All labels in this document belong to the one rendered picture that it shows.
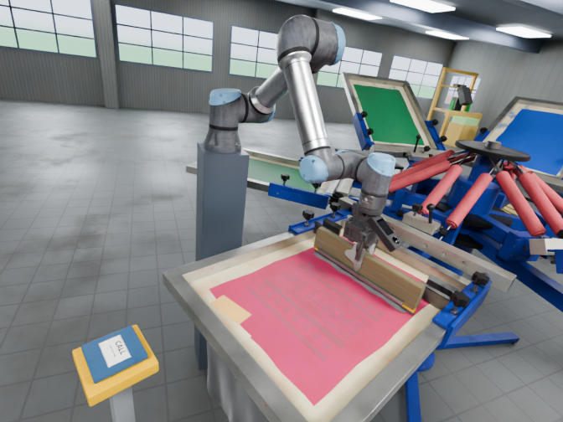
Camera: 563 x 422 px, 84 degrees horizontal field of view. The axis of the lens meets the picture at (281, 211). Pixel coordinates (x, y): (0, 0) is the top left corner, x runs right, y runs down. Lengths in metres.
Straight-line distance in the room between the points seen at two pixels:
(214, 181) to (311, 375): 0.82
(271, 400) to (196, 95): 9.40
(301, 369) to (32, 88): 9.66
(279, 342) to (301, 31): 0.81
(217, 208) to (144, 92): 8.48
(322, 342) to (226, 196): 0.74
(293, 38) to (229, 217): 0.75
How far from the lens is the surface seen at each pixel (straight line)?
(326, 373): 0.77
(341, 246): 1.04
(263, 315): 0.85
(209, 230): 1.37
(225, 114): 1.25
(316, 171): 0.83
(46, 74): 9.90
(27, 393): 2.08
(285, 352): 0.78
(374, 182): 0.89
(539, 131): 2.81
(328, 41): 1.05
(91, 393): 0.75
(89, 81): 9.76
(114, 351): 0.78
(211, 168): 1.26
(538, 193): 1.67
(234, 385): 1.01
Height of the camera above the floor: 1.54
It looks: 25 degrees down
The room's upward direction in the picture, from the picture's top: 8 degrees clockwise
